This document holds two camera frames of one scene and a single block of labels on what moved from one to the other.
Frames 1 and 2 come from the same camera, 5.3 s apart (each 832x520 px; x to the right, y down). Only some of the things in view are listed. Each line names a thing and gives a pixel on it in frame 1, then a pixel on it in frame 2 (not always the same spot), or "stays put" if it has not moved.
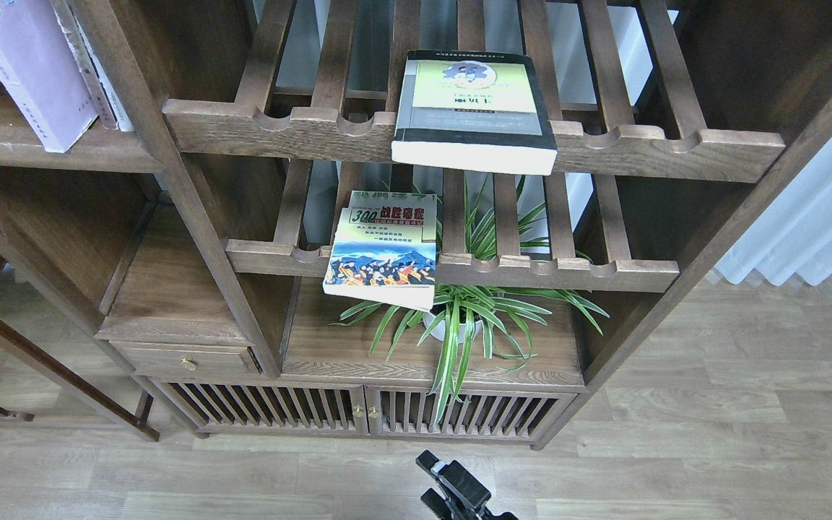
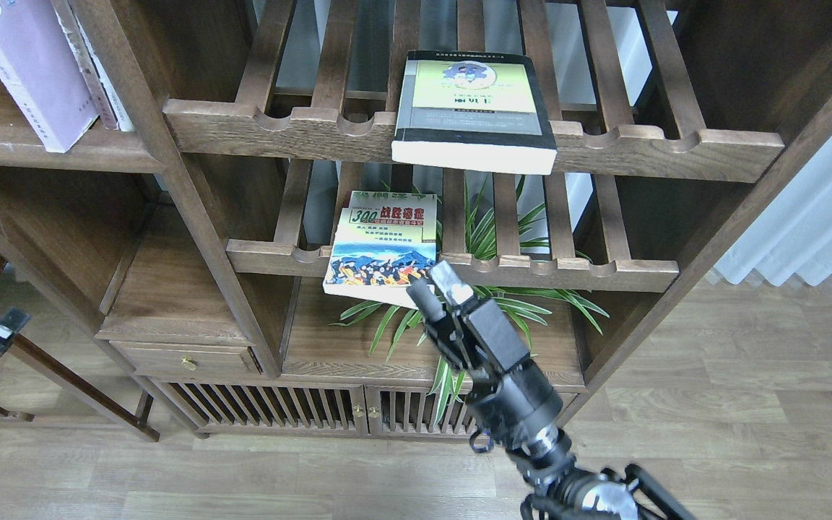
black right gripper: [462, 486] -> [510, 399]
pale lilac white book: [24, 44] stays put
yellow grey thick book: [473, 112] stays put
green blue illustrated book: [384, 250] stays put
